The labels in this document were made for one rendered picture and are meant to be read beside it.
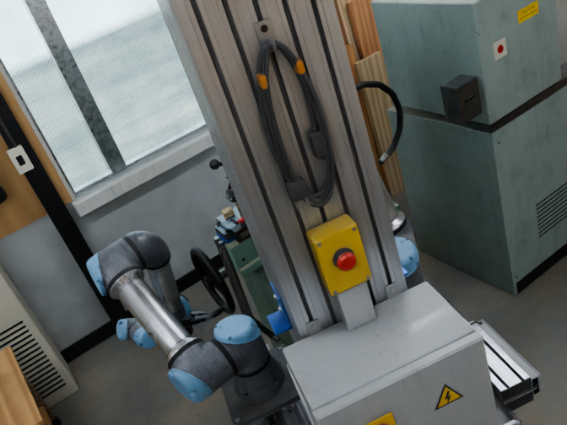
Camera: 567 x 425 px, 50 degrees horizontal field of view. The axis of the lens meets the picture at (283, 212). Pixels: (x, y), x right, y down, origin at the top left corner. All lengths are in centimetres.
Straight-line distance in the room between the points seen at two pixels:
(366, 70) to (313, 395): 278
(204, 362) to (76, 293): 207
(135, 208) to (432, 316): 254
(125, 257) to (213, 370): 43
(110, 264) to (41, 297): 182
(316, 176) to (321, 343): 35
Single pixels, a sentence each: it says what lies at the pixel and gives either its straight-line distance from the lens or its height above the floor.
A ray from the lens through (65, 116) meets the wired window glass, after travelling 339.
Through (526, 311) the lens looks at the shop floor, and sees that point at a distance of 301.
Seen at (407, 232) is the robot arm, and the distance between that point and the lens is 182.
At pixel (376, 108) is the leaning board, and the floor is 61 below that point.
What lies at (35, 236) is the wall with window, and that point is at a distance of 345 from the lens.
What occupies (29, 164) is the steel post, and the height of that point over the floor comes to 117.
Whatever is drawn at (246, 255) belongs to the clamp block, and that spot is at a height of 90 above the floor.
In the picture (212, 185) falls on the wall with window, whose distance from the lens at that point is 368.
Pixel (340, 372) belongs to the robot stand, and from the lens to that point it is 117.
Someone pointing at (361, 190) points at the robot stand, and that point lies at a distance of 114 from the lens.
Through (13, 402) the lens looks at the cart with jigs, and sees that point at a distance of 282.
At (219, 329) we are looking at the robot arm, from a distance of 167.
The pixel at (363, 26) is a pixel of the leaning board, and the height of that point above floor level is 106.
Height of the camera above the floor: 206
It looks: 29 degrees down
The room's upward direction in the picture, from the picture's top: 20 degrees counter-clockwise
